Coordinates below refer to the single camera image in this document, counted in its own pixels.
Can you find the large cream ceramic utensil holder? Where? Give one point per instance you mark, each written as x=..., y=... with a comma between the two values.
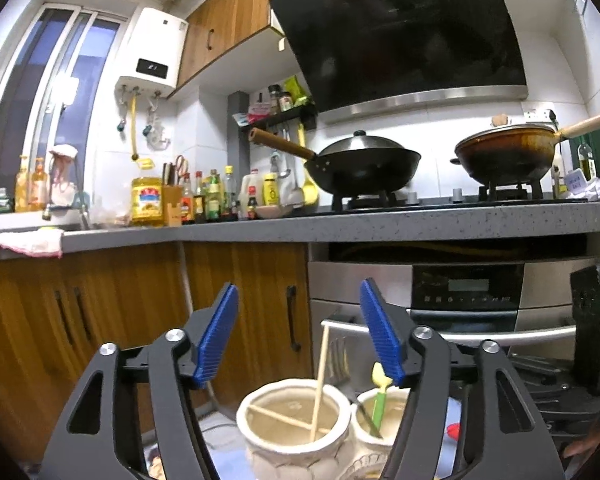
x=290, y=445

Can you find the small cream ceramic utensil holder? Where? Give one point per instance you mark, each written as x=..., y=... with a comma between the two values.
x=365, y=450

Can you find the row of sauce bottles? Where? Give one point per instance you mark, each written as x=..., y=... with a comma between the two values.
x=215, y=200

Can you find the pink white dish cloth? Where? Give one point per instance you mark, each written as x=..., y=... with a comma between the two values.
x=25, y=243

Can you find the yellow plastic spatula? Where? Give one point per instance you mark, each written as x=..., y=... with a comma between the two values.
x=309, y=185

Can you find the metal ladle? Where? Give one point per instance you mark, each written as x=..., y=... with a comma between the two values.
x=295, y=192

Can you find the dark metal knife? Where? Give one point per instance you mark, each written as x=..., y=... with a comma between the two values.
x=365, y=417

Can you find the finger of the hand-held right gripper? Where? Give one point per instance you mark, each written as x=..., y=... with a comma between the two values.
x=545, y=375

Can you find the person's right hand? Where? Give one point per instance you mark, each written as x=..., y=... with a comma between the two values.
x=587, y=440

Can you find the kitchen window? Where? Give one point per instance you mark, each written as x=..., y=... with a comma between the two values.
x=45, y=100

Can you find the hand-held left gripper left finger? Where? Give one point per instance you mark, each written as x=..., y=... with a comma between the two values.
x=215, y=340

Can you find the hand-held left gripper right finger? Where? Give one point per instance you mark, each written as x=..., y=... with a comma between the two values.
x=380, y=340

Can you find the wooden base cabinet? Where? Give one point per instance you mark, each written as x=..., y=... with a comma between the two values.
x=130, y=300

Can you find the white water heater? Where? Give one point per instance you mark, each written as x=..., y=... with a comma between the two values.
x=152, y=50

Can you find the wooden knife block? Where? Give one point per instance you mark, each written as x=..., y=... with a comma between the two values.
x=172, y=205

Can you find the black wall spice rack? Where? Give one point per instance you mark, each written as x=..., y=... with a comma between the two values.
x=280, y=120

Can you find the amber glass bottle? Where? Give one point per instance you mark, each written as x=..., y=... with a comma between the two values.
x=39, y=185
x=22, y=185

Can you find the steel built-in oven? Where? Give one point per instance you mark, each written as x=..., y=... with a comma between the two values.
x=470, y=285

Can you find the green snack packet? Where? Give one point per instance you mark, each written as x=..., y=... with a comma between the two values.
x=297, y=91

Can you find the black gas stove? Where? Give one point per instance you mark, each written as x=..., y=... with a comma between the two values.
x=430, y=205

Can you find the steel wok lid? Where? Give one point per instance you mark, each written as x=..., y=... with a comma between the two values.
x=362, y=142

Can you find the olive oil bottle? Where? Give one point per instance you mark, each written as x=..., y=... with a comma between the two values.
x=585, y=160

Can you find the white wall socket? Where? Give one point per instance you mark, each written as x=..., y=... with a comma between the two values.
x=538, y=115

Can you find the wooden wall cabinet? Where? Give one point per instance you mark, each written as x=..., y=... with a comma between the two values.
x=230, y=25

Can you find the small red object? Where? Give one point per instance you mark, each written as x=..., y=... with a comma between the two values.
x=452, y=431

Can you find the yellow cooking oil bottle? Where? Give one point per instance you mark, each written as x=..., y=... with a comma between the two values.
x=147, y=202

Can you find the wooden chopstick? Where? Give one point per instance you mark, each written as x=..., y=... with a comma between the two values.
x=320, y=380
x=285, y=417

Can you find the black range hood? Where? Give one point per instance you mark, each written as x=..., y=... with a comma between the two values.
x=405, y=35

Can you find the hanging white cloth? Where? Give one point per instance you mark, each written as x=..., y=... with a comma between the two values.
x=62, y=170

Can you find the green yellow plastic spoon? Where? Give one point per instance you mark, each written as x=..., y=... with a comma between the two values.
x=380, y=390

